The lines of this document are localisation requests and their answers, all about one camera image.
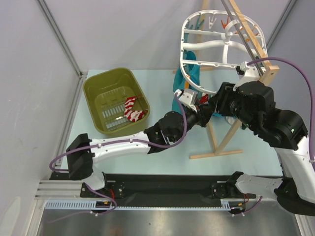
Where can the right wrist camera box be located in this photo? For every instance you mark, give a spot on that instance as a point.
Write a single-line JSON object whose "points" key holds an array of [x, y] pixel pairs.
{"points": [[246, 74]]}

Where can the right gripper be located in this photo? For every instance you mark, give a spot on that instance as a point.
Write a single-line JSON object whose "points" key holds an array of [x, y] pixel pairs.
{"points": [[220, 97]]}

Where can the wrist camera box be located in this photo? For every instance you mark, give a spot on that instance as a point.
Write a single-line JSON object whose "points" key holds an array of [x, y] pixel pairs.
{"points": [[187, 97], [246, 74]]}

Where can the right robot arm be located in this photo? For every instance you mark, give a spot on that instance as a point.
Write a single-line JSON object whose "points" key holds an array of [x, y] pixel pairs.
{"points": [[253, 104]]}

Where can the white plastic clip hanger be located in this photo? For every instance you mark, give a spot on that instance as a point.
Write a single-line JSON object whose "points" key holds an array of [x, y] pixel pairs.
{"points": [[217, 39]]}

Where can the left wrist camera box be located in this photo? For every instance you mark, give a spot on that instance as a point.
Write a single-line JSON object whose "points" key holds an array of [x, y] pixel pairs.
{"points": [[187, 97]]}

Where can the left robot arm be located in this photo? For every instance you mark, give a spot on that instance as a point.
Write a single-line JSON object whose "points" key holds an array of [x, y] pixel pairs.
{"points": [[83, 153]]}

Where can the olive green plastic basket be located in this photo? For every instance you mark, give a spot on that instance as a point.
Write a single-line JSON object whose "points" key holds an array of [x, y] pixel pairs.
{"points": [[105, 95]]}

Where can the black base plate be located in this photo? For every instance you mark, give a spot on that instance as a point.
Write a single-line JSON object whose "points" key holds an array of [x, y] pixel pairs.
{"points": [[171, 191]]}

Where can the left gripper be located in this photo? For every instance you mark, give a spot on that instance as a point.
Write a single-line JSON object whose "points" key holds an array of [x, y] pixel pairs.
{"points": [[204, 114]]}

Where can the white cable duct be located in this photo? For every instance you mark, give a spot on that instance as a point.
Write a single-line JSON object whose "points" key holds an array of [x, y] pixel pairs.
{"points": [[100, 205]]}

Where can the red white striped sock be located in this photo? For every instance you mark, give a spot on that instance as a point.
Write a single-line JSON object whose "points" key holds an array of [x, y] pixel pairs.
{"points": [[203, 98], [131, 114]]}

